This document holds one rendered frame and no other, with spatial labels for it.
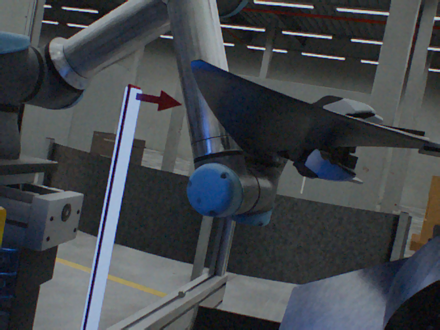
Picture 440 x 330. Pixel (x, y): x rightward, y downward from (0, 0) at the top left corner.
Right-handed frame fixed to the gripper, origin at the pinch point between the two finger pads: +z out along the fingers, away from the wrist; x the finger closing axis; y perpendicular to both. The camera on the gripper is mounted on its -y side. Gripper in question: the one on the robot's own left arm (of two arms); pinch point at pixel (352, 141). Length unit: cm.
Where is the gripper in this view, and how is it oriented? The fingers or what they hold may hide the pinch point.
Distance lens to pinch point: 58.7
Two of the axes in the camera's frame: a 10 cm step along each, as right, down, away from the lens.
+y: 9.1, 2.8, 3.2
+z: 3.0, 1.2, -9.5
